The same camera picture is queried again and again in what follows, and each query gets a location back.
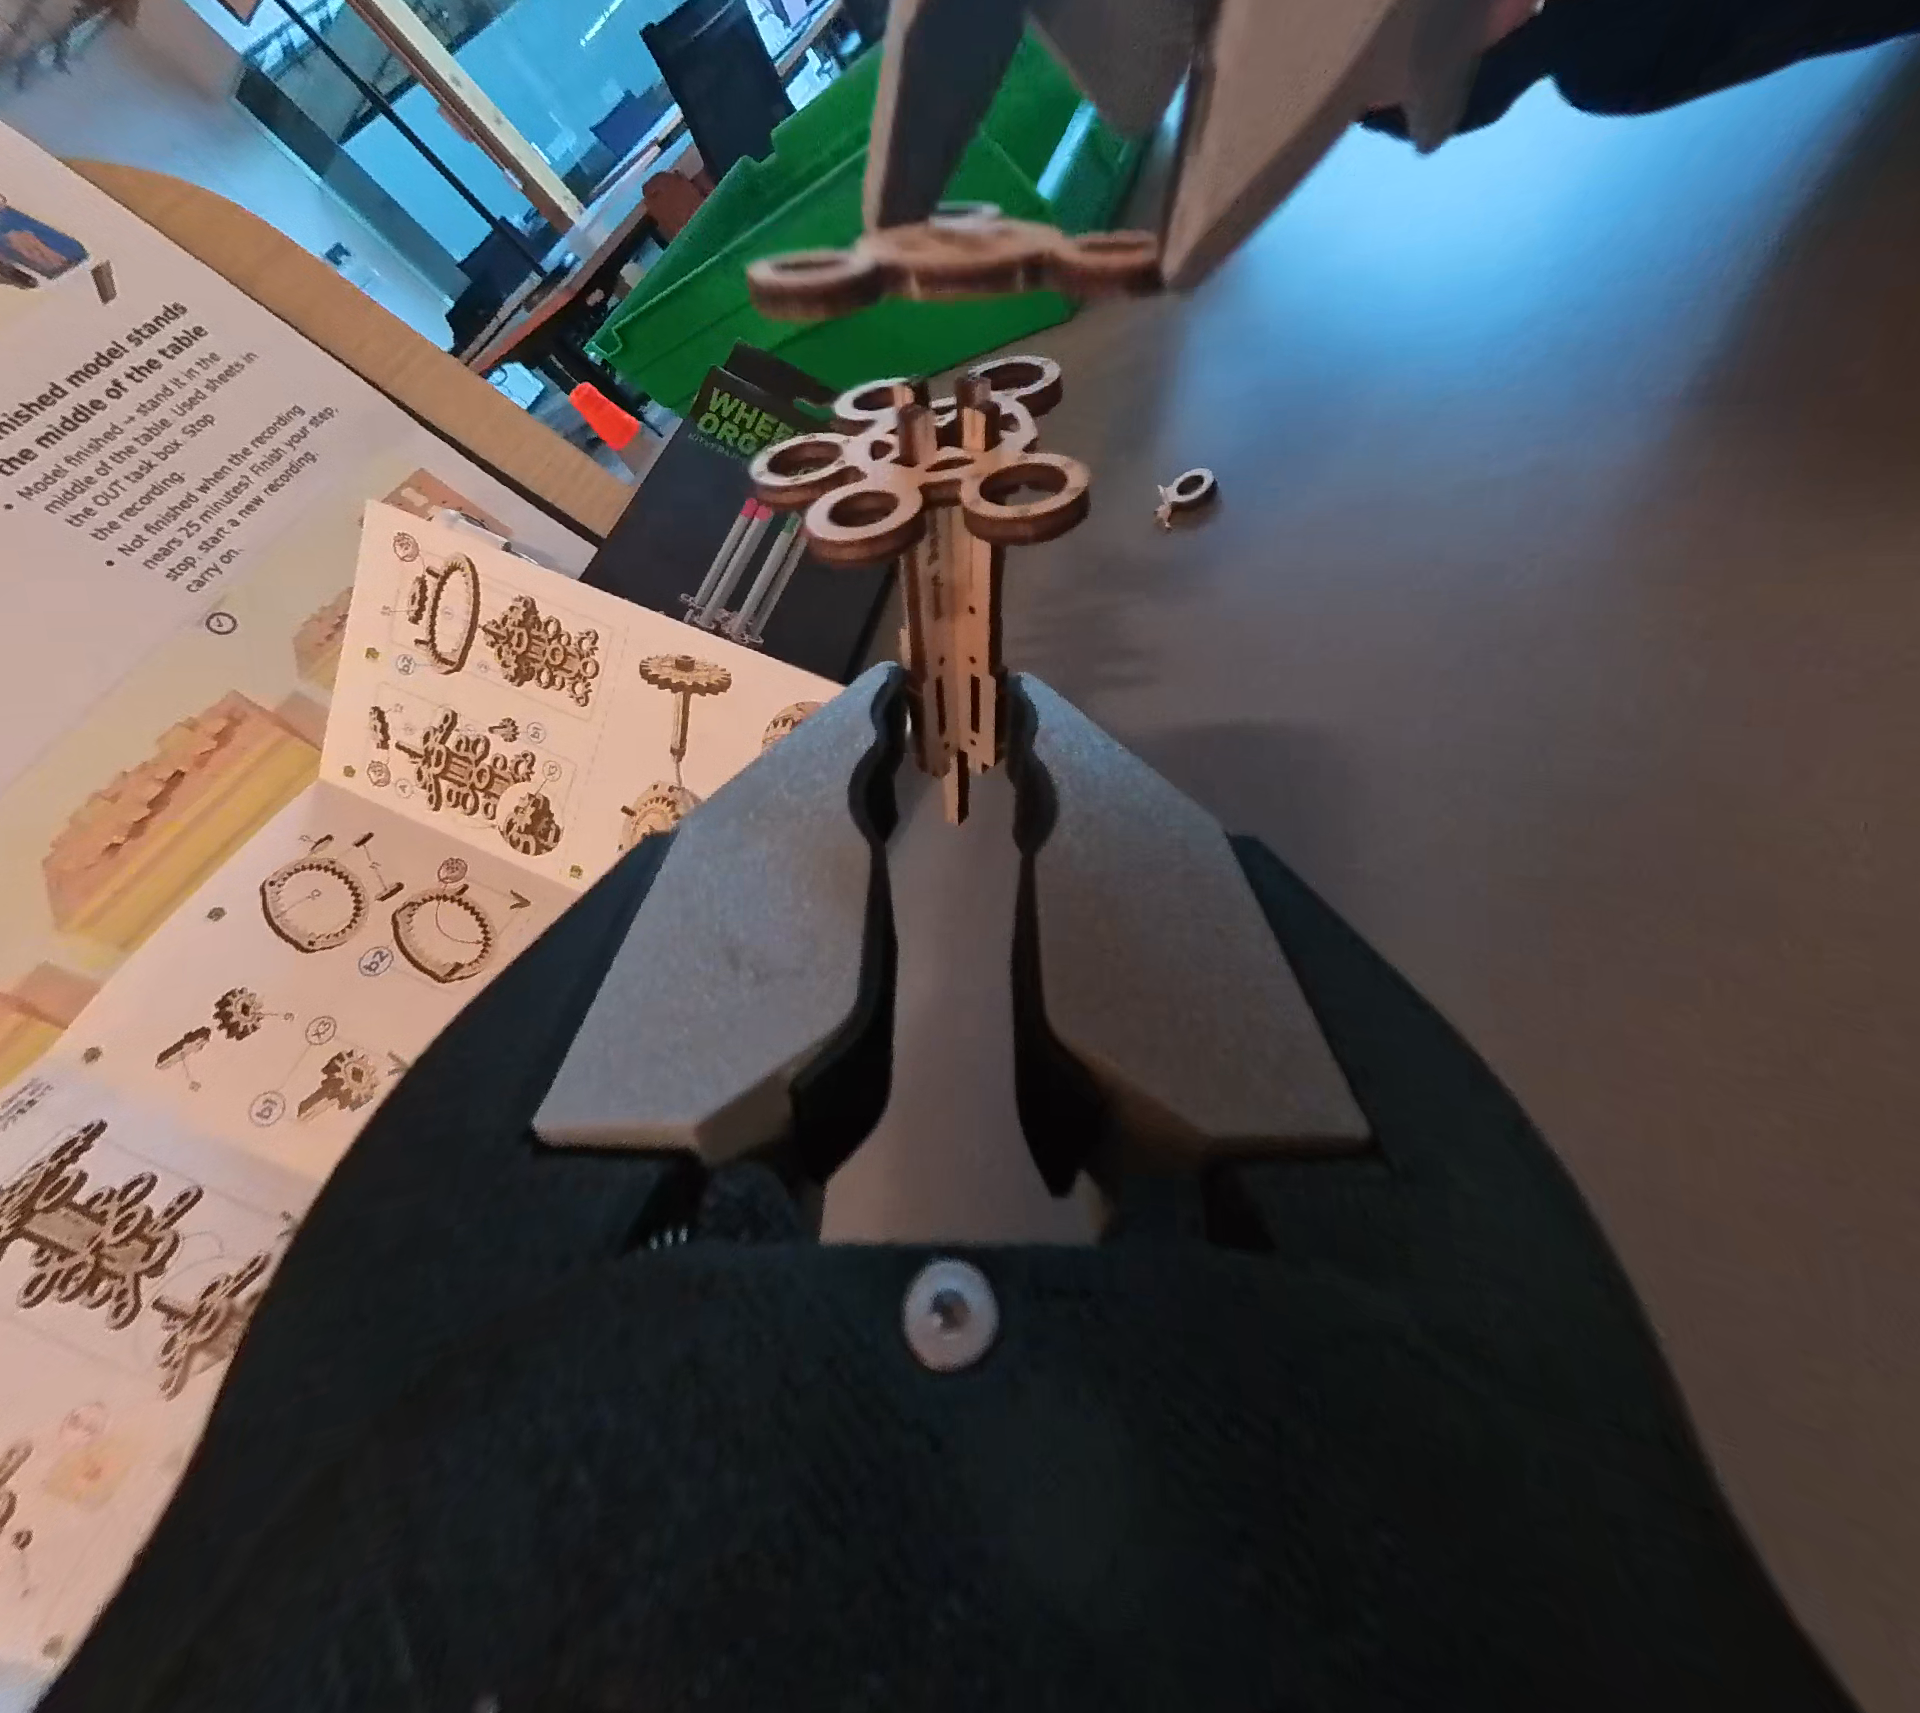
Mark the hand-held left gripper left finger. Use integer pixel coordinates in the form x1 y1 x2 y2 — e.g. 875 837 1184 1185
532 663 913 1197

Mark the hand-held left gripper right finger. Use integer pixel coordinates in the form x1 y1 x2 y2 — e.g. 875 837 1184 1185
1005 670 1376 1203

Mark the wooden flower-shaped plate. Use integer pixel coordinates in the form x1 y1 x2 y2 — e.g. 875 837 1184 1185
744 200 1166 323

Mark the wooden shaft flower plate assembly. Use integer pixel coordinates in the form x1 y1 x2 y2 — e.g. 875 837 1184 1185
747 354 1092 833

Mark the green plastic bin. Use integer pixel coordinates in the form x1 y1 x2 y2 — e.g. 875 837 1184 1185
588 31 1147 413

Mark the folded assembly instruction leaflet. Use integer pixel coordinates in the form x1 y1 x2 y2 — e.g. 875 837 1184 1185
0 499 850 1713

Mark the black product box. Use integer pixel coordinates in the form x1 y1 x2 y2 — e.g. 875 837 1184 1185
576 343 902 681

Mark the plywood display board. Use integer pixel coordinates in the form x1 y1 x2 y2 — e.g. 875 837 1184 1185
67 156 641 541

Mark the instruction poster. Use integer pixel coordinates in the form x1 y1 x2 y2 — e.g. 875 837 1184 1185
0 120 452 1101

